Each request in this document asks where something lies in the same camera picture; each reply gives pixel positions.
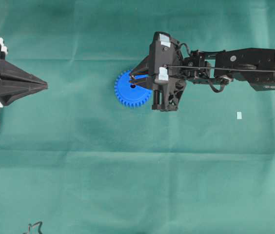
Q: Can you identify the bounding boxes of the dark wire on cloth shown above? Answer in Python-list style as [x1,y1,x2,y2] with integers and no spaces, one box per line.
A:
[21,221,43,234]

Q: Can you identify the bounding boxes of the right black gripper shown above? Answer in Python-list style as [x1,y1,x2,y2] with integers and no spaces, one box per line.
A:
[129,37,186,112]

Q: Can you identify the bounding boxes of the green table cloth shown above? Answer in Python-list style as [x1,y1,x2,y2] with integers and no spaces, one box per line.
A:
[0,0,275,234]

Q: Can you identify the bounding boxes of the small pale tape piece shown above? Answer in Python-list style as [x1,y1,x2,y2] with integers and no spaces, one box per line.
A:
[236,112,242,120]

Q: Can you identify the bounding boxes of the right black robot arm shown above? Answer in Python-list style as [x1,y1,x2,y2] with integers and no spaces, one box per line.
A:
[129,38,275,112]

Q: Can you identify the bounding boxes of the blue plastic gear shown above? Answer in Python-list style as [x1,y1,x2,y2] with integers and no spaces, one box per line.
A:
[114,70,152,108]

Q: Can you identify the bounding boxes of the black cable over arm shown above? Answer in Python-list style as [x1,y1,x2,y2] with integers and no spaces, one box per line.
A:
[162,63,275,75]

